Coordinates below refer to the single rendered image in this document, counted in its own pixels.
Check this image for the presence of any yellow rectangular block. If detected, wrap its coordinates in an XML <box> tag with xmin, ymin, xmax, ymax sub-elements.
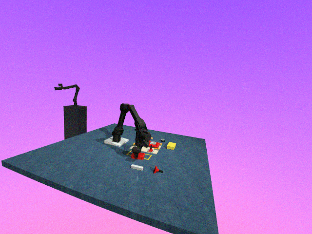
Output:
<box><xmin>167</xmin><ymin>142</ymin><xmax>176</xmax><ymax>150</ymax></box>

